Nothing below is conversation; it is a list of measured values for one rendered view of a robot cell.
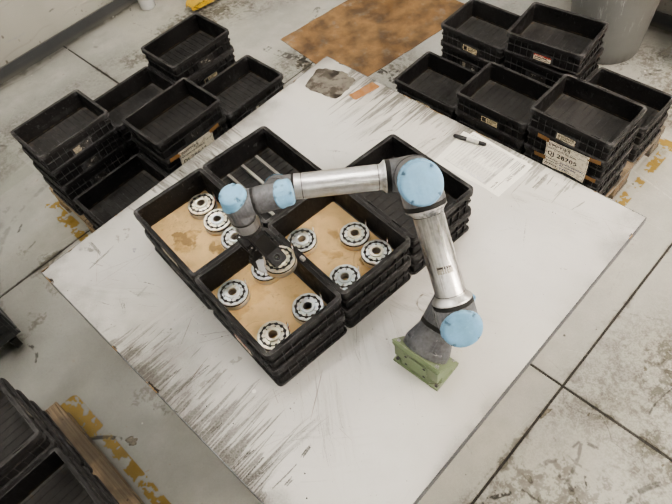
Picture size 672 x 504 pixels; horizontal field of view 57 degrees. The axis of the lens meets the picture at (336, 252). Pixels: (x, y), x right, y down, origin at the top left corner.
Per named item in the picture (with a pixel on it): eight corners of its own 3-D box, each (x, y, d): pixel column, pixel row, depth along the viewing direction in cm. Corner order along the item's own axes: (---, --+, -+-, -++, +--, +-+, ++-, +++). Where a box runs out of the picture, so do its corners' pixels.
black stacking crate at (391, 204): (472, 211, 220) (475, 189, 210) (413, 260, 210) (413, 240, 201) (393, 155, 239) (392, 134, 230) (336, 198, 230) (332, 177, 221)
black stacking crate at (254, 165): (334, 198, 230) (331, 177, 221) (272, 245, 220) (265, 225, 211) (269, 147, 250) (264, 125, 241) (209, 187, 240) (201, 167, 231)
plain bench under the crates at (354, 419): (601, 315, 279) (647, 217, 223) (364, 618, 221) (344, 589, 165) (341, 158, 354) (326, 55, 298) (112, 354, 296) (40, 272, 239)
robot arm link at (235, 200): (248, 199, 161) (216, 208, 161) (260, 224, 170) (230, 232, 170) (245, 177, 165) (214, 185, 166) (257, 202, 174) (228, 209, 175)
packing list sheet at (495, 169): (536, 163, 244) (536, 162, 243) (501, 199, 235) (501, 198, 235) (466, 128, 259) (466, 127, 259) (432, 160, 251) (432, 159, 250)
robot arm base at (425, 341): (454, 362, 196) (469, 335, 194) (433, 366, 184) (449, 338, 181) (417, 335, 204) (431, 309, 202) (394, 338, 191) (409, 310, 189)
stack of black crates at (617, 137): (622, 177, 306) (649, 106, 269) (589, 215, 295) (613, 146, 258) (550, 142, 324) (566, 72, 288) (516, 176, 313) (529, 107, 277)
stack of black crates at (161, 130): (208, 140, 354) (183, 76, 318) (242, 163, 340) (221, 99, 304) (152, 181, 340) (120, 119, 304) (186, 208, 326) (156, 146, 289)
